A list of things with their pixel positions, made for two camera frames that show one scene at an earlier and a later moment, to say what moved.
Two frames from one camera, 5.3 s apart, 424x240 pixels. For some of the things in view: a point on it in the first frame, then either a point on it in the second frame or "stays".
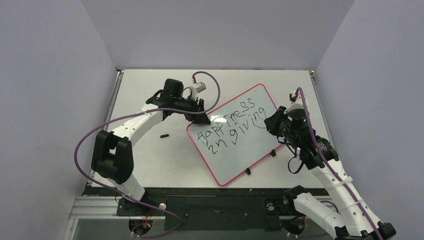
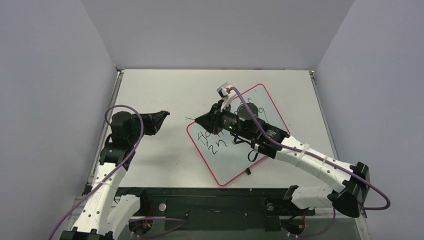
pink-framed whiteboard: x=237 y=138 stays
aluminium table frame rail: x=95 y=207 stays
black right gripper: x=276 y=122 → x=215 y=119
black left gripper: x=198 y=118 → x=153 y=121
